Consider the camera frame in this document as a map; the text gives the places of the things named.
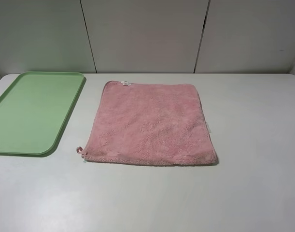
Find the green plastic tray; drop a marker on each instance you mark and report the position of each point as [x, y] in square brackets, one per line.
[34, 111]

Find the pink fluffy towel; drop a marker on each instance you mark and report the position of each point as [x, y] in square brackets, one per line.
[149, 125]

